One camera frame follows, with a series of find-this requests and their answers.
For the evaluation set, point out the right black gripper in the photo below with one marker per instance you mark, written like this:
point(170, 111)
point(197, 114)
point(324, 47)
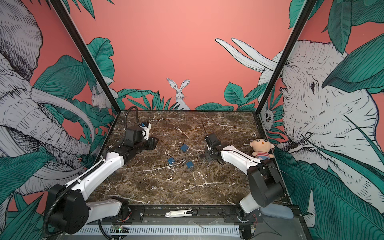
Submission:
point(208, 157)

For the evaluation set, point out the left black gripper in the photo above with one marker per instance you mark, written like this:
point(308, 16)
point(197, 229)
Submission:
point(153, 143)

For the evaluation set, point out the blue padlock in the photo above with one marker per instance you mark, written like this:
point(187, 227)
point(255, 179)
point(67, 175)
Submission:
point(190, 165)
point(184, 147)
point(171, 161)

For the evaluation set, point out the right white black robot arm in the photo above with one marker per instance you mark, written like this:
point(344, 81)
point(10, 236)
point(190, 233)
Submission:
point(264, 178)

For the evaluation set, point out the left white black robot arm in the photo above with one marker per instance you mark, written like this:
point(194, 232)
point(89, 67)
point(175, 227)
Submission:
point(67, 210)

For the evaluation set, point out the plush doll striped shirt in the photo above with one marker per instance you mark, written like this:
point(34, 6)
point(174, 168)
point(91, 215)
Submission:
point(261, 149)

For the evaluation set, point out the white utility knife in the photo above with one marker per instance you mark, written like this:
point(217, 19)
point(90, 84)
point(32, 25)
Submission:
point(181, 213)

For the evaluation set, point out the grey oval pad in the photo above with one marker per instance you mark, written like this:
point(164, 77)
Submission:
point(277, 211)

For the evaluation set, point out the small green circuit board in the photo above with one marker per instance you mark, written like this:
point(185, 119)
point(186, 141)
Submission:
point(120, 230)

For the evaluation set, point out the white perforated strip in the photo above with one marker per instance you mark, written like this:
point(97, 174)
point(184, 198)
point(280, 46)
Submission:
point(140, 230)

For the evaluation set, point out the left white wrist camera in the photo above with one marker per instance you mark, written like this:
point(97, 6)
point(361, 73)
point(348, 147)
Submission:
point(146, 129)

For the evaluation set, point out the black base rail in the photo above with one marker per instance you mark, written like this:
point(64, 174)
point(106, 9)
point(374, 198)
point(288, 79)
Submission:
point(227, 213)

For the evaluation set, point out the left black frame post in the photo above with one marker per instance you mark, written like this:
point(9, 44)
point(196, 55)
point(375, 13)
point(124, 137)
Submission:
point(65, 18)

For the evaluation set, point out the black frame post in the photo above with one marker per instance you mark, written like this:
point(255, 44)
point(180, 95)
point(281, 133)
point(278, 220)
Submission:
point(299, 25)
point(65, 18)

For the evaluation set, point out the right black frame post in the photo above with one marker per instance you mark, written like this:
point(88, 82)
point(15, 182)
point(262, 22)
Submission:
point(299, 25)

